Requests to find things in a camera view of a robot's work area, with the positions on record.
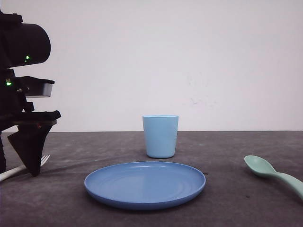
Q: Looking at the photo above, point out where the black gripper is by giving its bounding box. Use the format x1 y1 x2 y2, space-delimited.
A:
0 69 61 177

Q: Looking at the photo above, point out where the white plastic fork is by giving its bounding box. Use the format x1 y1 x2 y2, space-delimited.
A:
0 155 50 181

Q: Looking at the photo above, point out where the light blue plastic cup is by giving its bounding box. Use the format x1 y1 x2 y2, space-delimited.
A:
143 115 179 159

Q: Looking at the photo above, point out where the mint green plastic spoon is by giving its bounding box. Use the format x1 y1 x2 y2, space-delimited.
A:
244 155 303 200

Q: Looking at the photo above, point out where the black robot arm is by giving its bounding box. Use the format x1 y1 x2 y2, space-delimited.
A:
0 13 61 181

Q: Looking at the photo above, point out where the blue plastic plate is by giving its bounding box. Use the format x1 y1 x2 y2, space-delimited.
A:
84 161 206 210

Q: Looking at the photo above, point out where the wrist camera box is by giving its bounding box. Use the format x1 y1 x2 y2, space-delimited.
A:
17 76 55 98

